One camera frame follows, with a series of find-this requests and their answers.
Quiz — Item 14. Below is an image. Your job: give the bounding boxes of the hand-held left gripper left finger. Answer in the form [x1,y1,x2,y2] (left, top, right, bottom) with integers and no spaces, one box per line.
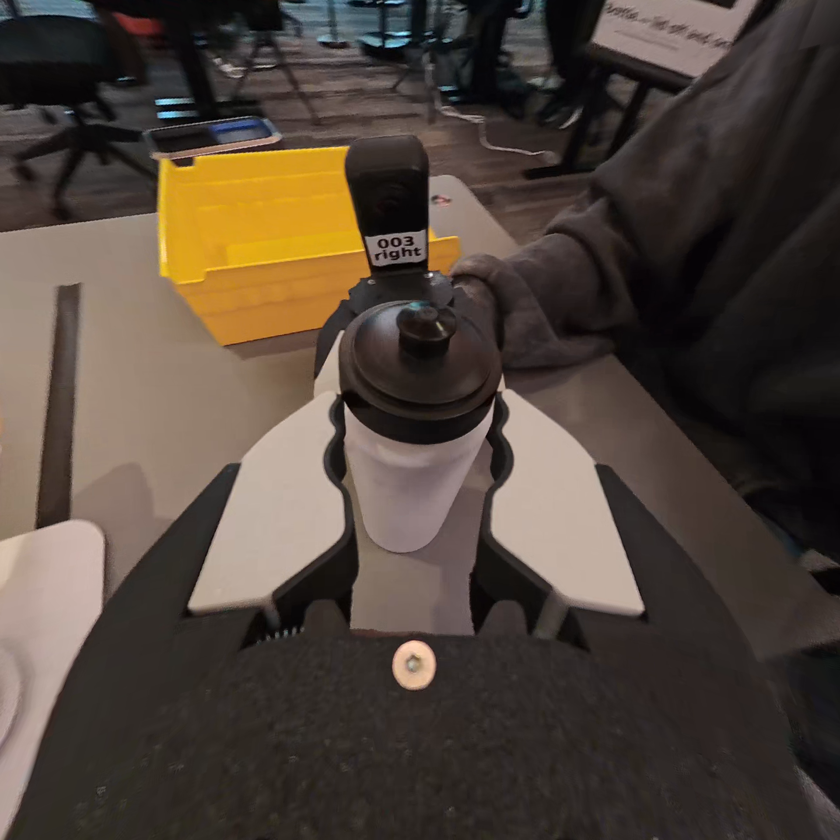
[187,392,360,624]

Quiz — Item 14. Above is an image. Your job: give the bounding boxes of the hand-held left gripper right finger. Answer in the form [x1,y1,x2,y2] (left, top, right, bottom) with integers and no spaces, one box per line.
[470,389,647,639]

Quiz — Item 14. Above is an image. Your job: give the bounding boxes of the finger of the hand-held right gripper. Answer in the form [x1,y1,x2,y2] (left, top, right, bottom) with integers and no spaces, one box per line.
[314,298,358,399]

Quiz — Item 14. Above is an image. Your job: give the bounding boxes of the black bottle lid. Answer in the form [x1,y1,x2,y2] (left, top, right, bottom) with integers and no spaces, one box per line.
[338,302,505,444]

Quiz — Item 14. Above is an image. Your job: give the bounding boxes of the white plastic bottle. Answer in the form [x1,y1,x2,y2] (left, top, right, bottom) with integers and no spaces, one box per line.
[343,403,494,553]

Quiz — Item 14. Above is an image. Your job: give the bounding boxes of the person's right forearm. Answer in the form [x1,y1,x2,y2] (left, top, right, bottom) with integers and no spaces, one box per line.
[451,190,664,370]

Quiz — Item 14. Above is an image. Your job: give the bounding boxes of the yellow plastic bin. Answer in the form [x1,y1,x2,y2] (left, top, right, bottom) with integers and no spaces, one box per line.
[157,146,462,347]

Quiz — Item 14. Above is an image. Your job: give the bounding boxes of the dark tray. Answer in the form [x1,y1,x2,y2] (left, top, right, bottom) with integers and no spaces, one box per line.
[144,117,284,161]

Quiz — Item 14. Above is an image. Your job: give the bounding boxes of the instruction sheet on wooden stand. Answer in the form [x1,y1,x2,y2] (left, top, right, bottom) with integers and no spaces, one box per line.
[0,520,107,756]

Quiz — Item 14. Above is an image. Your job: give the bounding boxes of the white paper sign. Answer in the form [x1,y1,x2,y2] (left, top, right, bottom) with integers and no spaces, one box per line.
[587,0,762,80]

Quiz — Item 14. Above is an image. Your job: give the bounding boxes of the black office chair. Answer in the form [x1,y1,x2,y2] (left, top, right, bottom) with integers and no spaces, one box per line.
[0,0,158,221]

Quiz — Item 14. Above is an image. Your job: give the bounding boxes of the white floor cable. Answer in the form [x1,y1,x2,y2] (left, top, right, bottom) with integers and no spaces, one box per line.
[478,115,559,160]

